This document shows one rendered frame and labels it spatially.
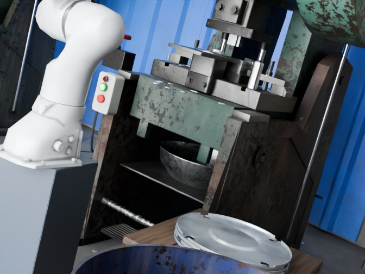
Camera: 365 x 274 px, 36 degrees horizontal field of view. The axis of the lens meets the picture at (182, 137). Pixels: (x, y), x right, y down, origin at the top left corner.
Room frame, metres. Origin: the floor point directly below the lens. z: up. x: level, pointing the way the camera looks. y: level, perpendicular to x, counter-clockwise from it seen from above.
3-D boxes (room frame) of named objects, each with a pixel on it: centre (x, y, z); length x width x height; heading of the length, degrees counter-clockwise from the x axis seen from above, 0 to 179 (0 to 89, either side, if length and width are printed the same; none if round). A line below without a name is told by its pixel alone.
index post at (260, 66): (1.82, -0.18, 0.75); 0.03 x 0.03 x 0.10; 57
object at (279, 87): (1.93, -0.24, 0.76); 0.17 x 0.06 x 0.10; 57
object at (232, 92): (2.02, -0.10, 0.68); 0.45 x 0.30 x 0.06; 57
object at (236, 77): (2.03, -0.10, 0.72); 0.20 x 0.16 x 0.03; 57
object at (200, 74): (1.88, 0.00, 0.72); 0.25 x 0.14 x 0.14; 147
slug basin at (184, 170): (2.02, -0.10, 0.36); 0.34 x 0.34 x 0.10
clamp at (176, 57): (2.11, 0.05, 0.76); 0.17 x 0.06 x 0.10; 57
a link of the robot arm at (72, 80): (1.33, 0.28, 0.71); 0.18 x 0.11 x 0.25; 55
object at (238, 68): (2.02, -0.09, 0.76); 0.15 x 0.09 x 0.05; 57
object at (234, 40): (2.01, -0.09, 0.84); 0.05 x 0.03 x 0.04; 57
